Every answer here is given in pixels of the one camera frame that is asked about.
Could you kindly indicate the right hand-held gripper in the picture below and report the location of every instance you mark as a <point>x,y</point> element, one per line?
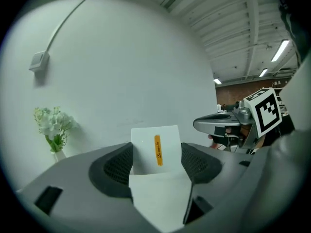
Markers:
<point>264,113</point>

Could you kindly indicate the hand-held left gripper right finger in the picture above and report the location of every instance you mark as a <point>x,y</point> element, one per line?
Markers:
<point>228,178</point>

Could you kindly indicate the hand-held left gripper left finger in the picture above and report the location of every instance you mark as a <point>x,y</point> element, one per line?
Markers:
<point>80,203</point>

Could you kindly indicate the white card with orange label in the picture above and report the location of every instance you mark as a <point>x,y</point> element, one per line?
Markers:
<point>155,154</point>

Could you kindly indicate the person's right hand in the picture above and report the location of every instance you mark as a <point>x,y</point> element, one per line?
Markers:
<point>213,143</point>

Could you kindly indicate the ceiling light panel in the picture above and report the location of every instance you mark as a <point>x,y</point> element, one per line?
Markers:
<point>280,50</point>
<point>217,81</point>
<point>263,72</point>

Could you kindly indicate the white ribbed vase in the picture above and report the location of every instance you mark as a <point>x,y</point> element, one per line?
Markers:
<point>59,155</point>

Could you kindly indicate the white green flower bouquet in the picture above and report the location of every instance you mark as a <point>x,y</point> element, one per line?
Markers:
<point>52,125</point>

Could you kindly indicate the white wall switch box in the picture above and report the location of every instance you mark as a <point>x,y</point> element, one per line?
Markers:
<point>39,61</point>

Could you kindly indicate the white wall conduit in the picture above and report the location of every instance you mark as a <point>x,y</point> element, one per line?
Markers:
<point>70,16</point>

